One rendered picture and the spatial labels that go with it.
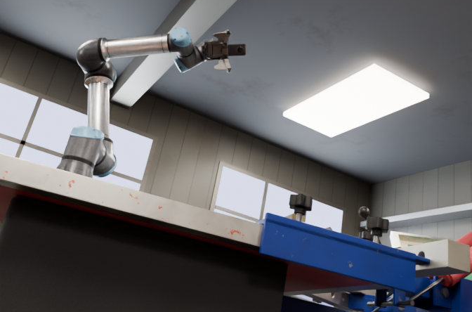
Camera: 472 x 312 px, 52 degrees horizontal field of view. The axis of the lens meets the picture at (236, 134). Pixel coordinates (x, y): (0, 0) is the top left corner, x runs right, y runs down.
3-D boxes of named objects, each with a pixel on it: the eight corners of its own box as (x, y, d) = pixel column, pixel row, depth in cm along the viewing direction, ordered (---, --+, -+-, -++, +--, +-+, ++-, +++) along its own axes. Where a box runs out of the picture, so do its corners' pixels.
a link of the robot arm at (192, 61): (168, 49, 198) (192, 36, 199) (175, 65, 208) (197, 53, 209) (177, 62, 194) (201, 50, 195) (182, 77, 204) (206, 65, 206)
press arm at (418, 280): (369, 282, 114) (371, 261, 116) (355, 284, 119) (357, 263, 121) (430, 298, 118) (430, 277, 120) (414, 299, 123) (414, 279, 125)
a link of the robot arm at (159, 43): (68, 32, 193) (189, 20, 189) (79, 48, 203) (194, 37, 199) (64, 56, 188) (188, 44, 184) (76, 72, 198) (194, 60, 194)
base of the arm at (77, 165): (44, 185, 173) (53, 159, 177) (85, 197, 179) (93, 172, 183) (52, 176, 161) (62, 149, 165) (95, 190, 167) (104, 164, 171)
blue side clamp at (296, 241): (260, 254, 78) (267, 211, 81) (249, 256, 83) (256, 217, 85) (415, 293, 86) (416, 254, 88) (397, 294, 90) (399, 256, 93)
